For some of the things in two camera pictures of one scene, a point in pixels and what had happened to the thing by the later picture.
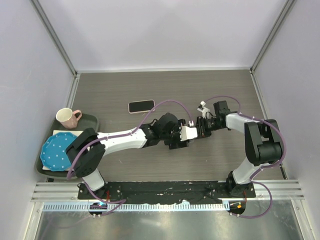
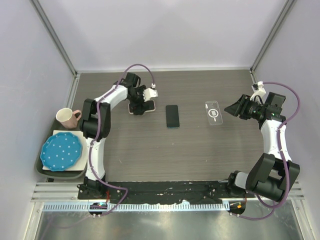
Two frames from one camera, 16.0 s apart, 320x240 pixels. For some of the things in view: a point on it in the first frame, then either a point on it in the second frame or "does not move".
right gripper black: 202,130 → 241,106
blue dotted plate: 53,156 does not move
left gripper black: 178,143 → 137,109
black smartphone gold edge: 141,106 does not move
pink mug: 68,119 does not move
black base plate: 166,192 does not move
